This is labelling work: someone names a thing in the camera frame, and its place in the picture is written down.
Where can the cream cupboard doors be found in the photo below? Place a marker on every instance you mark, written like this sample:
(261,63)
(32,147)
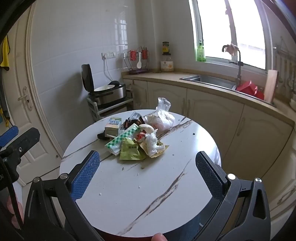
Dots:
(161,76)

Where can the pink cloth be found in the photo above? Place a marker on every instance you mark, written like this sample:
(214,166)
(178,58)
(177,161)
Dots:
(232,49)

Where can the person's left hand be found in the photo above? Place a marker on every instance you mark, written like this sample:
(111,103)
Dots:
(19,210)

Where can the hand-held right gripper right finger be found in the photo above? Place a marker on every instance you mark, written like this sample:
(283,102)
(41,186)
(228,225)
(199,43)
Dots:
(209,176)

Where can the clear plastic bag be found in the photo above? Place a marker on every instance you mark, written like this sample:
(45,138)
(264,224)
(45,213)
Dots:
(163,104)

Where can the glass jar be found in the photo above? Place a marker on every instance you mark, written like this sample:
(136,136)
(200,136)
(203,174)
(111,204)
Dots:
(167,64)

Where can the kitchen window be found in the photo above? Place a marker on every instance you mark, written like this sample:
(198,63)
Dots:
(215,27)

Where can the small white packet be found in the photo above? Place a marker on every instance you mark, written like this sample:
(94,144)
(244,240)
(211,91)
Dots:
(136,115)

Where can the dark brown wrapper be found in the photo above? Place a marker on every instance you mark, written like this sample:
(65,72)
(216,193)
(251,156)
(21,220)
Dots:
(129,122)

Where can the white plastic bag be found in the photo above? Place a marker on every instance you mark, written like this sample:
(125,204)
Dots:
(161,121)

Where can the olive green snack packet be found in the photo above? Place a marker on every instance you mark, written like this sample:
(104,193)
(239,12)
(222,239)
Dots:
(130,150)

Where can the white rice spoon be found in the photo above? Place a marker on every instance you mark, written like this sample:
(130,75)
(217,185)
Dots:
(139,63)

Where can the small black scrap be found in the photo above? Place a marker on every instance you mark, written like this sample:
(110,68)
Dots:
(101,135)

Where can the steel kitchen sink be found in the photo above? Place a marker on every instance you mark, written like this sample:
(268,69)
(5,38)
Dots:
(208,80)

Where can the silver rice cooker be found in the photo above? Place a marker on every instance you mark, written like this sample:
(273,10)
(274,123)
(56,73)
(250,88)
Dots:
(108,95)

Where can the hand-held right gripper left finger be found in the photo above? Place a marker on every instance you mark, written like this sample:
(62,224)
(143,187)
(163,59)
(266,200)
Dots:
(85,176)

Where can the white door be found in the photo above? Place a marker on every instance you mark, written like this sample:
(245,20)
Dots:
(30,69)

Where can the red wrapper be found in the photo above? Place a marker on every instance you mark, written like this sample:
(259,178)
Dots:
(140,136)

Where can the green soap bottle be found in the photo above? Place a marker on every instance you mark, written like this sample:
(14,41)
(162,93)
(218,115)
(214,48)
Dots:
(200,53)

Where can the metal kitchen faucet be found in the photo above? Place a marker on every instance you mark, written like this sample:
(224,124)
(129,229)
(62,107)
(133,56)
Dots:
(239,69)

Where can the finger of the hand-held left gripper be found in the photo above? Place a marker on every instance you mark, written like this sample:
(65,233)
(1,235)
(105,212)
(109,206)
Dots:
(25,140)
(9,135)

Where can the person's right hand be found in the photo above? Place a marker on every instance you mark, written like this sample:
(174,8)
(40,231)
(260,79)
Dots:
(159,237)

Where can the wooden cutting board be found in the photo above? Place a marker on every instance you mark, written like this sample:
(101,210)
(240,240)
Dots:
(271,85)

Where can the white plastic wrap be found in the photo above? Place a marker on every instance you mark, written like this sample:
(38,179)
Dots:
(151,143)

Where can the green checkered wrapper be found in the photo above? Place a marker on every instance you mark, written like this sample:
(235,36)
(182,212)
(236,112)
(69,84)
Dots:
(120,139)

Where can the white wall socket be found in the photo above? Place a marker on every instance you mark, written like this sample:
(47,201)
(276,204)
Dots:
(108,55)

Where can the round marble table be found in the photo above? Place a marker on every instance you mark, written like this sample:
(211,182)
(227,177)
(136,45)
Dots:
(150,197)

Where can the small green white carton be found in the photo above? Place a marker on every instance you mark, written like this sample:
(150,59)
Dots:
(113,126)

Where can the yellow cloth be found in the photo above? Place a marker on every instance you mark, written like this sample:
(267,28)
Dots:
(5,53)

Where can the red cup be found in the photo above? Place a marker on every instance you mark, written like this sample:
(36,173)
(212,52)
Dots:
(133,55)
(144,53)

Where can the yellow black figurine bottle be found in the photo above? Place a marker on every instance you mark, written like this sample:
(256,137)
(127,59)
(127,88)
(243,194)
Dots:
(165,48)

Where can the white curved food scrap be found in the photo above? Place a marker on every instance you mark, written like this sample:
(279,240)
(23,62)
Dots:
(145,127)

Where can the white trolley rack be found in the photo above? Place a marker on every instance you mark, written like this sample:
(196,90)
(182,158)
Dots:
(97,111)

